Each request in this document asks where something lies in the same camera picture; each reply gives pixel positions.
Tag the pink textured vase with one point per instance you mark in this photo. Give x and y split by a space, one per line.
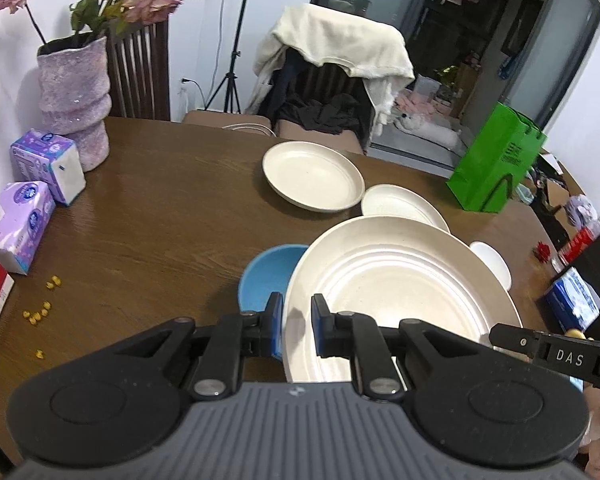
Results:
72 105

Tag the purple flat tissue pack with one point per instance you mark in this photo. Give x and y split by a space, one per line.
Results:
22 220

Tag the small red rose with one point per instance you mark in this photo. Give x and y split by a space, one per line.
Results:
544 251

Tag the blue bowl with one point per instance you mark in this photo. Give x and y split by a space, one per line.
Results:
265 275

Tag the white wall outlet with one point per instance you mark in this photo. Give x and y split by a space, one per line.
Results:
184 85

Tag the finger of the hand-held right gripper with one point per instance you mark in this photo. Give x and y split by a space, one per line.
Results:
515 341

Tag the green paper bag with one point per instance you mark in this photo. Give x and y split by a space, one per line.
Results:
495 160

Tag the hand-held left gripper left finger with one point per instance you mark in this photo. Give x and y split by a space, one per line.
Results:
275 312

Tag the dark wooden dining chair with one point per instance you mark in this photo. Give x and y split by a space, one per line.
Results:
300 132
140 75

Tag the white plush toy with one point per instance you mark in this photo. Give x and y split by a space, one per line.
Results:
425 127

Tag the cream jacket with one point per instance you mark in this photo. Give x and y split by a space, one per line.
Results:
330 35

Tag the plastic bottle with red label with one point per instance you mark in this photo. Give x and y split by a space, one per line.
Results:
580 240

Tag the dark clothes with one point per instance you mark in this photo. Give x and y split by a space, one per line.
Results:
320 110

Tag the cardboard box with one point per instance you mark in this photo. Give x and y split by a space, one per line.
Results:
555 185

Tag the scattered yellow flower buds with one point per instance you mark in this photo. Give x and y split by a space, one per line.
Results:
35 316

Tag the black light stand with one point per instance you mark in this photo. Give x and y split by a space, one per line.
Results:
235 60

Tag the white bowl with dark rim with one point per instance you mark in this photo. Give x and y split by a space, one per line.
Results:
492 260

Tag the yellow mug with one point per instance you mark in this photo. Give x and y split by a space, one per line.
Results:
575 333

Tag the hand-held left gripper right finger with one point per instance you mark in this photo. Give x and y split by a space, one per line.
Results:
320 322

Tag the purple cube tissue pack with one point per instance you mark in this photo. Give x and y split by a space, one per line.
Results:
45 160

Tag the cream plate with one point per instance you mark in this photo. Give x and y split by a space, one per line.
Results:
405 280
310 175
395 205

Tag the blue tissue pack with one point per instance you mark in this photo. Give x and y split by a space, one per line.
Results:
575 300

